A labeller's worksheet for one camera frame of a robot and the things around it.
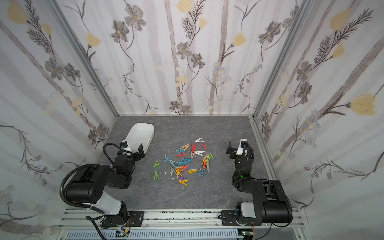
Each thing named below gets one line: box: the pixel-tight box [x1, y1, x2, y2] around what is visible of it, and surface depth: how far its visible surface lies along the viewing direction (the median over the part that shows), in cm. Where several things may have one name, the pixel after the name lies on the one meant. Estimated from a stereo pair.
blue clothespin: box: [179, 158, 193, 164], surface depth 97 cm
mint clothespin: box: [169, 160, 182, 167], surface depth 95 cm
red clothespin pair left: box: [191, 142, 197, 153], surface depth 103 cm
